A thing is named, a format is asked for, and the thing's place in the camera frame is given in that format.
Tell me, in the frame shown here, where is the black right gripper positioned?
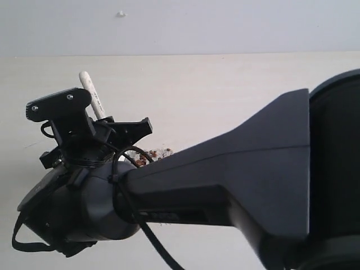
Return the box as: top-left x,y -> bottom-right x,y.
39,115 -> 152,169

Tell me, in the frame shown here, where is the white brush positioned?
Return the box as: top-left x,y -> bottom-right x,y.
79,71 -> 107,119

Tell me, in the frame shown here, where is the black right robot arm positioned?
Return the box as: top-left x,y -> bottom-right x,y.
12,70 -> 359,269

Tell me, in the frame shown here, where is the pile of pellets and grains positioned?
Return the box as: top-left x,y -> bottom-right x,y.
119,148 -> 174,168

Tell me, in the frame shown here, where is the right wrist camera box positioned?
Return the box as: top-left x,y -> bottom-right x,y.
25,88 -> 92,123

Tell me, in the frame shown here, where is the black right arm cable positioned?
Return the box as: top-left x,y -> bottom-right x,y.
11,120 -> 183,270

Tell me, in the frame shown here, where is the white wall hook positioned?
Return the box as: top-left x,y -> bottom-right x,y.
116,11 -> 127,18

